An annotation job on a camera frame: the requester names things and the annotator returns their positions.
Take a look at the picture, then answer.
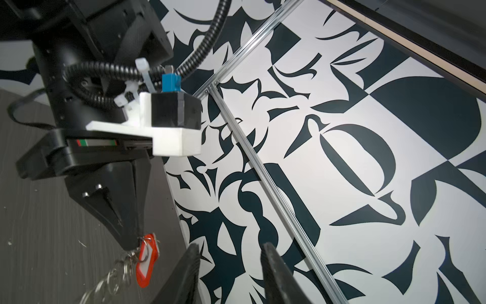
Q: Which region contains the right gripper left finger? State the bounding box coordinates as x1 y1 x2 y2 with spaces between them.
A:
151 244 201 304

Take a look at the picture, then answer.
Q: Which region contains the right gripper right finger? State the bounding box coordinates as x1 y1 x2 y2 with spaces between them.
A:
260 243 311 304

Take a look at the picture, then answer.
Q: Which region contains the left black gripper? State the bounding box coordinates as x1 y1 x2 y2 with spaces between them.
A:
16 129 153 251

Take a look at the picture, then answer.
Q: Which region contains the red key tag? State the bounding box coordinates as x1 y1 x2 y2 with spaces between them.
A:
135 233 160 288

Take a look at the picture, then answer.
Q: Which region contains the silver keyring chain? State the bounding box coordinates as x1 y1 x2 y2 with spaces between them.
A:
75 235 153 304

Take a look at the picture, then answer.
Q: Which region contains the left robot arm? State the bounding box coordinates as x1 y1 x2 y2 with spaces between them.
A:
1 1 173 251

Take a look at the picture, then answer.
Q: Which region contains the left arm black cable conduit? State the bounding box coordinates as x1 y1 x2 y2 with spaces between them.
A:
62 0 233 111

